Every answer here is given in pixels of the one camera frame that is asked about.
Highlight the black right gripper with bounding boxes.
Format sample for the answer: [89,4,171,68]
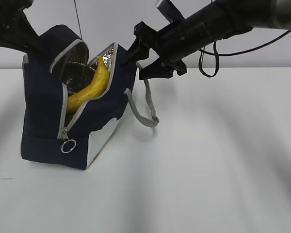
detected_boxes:
[121,9,233,80]

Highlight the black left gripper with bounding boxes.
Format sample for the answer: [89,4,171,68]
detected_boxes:
[0,0,46,52]

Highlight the yellow banana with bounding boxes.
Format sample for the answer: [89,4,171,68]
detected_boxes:
[67,56,110,114]

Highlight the navy and white lunch bag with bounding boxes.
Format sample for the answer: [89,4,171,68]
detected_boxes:
[20,24,160,170]

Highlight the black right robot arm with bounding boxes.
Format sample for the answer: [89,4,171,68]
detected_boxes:
[122,0,291,80]

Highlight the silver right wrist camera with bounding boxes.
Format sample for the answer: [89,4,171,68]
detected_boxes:
[155,0,184,23]

